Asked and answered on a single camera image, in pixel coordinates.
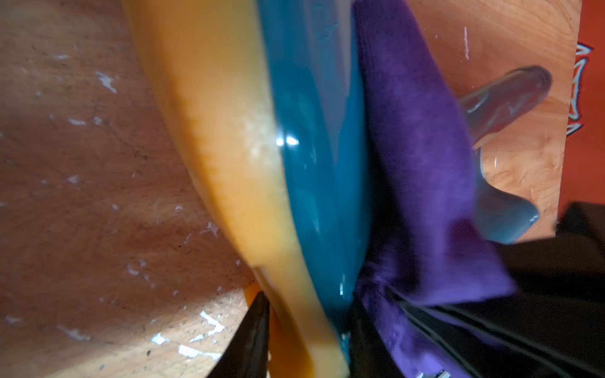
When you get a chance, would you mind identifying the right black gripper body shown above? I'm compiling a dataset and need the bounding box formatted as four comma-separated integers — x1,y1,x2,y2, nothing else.
400,202,604,377

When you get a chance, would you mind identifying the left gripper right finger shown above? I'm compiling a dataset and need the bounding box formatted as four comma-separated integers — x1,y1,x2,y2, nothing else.
349,295,392,377

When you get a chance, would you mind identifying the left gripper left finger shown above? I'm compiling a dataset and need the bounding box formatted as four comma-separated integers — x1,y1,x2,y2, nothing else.
207,291,270,378

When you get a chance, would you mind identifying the purple cloth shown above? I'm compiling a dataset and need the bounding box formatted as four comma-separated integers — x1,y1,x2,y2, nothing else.
353,1,516,377

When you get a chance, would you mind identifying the teal boot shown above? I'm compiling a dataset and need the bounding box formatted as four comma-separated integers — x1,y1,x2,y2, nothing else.
120,0,554,378

